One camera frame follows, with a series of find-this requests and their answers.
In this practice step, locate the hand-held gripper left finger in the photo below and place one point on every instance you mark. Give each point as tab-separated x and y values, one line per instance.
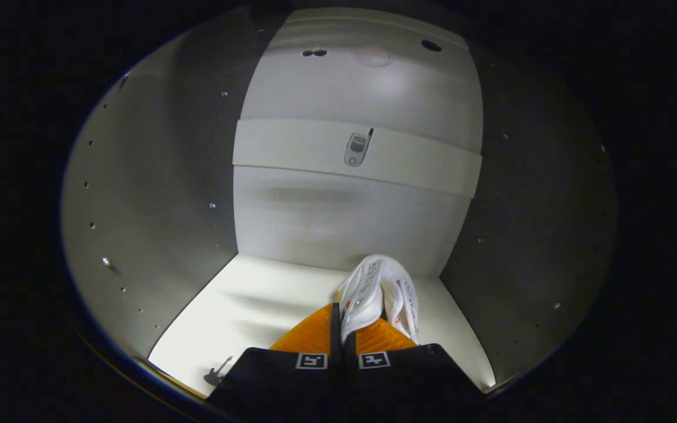
336	335

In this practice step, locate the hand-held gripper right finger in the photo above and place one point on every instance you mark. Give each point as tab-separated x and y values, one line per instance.
409	382

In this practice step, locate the white shoe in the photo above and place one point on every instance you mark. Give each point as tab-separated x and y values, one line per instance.
406	305
362	294

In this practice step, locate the dark grey shoe cabinet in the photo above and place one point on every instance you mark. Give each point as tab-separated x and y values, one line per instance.
327	217

